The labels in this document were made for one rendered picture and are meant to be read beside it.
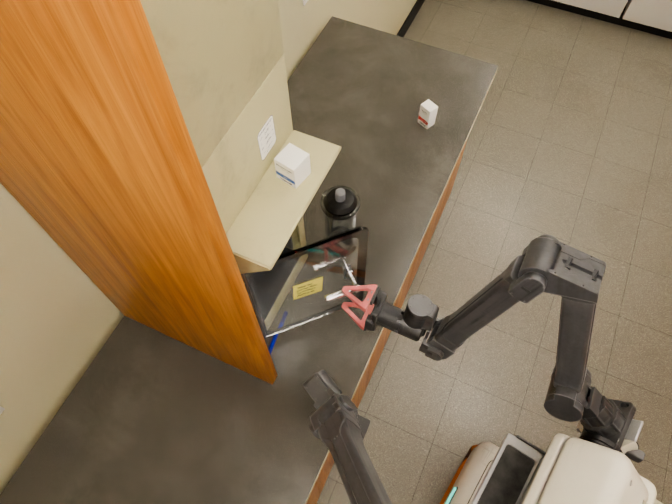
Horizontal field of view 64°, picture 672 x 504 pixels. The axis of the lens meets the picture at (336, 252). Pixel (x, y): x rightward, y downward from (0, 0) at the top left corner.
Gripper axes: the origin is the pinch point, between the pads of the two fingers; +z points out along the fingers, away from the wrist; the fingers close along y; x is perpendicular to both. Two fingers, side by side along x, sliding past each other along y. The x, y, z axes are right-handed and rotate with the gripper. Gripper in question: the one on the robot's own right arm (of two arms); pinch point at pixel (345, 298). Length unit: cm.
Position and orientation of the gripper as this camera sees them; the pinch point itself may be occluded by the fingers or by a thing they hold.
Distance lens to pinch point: 130.0
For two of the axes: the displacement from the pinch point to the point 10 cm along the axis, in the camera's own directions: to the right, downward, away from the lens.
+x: -4.2, 8.0, -4.3
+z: -9.1, -3.7, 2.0
